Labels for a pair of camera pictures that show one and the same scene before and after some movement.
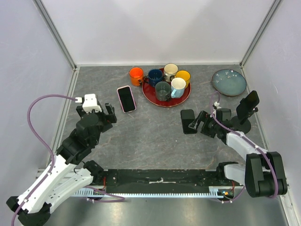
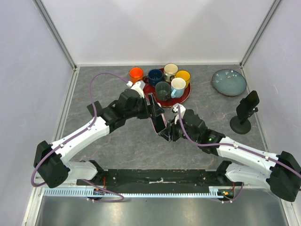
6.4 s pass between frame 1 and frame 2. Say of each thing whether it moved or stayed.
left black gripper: moved
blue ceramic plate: stayed
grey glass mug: stayed
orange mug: stayed
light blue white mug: stayed
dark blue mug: stayed
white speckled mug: stayed
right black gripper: moved
